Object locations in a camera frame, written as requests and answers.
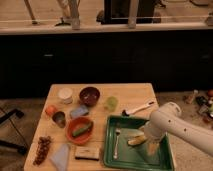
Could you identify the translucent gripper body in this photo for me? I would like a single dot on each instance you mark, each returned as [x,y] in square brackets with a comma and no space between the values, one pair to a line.
[151,147]

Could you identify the yellow banana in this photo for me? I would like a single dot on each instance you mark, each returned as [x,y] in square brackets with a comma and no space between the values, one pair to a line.
[136,140]

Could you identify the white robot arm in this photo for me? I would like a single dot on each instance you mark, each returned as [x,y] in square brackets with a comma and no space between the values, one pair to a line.
[166,119]

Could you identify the green translucent cup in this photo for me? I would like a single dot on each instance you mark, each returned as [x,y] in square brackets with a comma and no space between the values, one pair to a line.
[111,103]

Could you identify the metal cup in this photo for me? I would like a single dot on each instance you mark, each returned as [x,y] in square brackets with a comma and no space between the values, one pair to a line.
[59,119]

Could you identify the white cup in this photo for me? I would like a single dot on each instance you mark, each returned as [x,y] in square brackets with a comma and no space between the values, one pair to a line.
[65,95]

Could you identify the green plastic tray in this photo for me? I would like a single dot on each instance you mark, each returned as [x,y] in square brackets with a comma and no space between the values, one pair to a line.
[125,148]

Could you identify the silver fork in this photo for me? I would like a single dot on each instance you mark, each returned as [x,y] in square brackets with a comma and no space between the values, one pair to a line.
[117,131]

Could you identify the green cucumber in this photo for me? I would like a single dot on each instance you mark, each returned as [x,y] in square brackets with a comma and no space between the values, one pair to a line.
[81,130]

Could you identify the brown rectangular block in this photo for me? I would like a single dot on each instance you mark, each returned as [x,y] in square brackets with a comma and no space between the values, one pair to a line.
[87,153]

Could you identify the orange bowl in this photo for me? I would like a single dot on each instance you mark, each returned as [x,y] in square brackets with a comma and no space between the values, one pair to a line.
[75,124]

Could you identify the blue sponge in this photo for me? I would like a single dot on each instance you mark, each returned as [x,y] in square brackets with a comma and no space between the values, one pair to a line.
[80,111]

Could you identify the dark red bowl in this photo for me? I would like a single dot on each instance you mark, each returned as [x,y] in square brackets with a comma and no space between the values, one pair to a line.
[89,96]

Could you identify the light blue cloth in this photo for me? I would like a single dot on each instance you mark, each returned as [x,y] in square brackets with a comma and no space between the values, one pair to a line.
[60,158]

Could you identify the orange fruit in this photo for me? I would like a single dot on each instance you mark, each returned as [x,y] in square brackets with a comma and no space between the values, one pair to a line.
[50,110]

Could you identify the red grape bunch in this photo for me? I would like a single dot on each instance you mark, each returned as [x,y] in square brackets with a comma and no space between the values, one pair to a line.
[42,150]

